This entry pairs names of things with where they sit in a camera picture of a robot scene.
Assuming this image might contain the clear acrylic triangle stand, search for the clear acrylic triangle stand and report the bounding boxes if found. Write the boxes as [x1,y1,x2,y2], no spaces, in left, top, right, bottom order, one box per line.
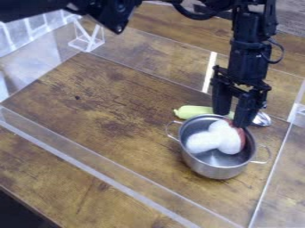
[69,20,106,53]

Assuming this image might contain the silver metal pot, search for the silver metal pot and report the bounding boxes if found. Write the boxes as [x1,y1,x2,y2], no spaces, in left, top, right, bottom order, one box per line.
[166,114,271,180]

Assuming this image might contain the clear acrylic barrier panel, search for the clear acrylic barrier panel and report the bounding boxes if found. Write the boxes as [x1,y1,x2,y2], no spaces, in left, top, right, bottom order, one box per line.
[0,105,244,228]

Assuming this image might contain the green handled silver spoon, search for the green handled silver spoon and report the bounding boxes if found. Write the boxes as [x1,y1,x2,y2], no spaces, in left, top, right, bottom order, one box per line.
[173,105,272,126]

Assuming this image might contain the white plush mushroom red cap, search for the white plush mushroom red cap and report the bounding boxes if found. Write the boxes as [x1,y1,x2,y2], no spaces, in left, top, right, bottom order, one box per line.
[187,119,245,155]

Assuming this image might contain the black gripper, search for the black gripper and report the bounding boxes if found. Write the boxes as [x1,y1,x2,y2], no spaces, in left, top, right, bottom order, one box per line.
[212,65,272,128]

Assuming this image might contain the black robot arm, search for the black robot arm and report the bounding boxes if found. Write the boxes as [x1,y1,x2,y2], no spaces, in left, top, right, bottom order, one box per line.
[0,0,280,128]

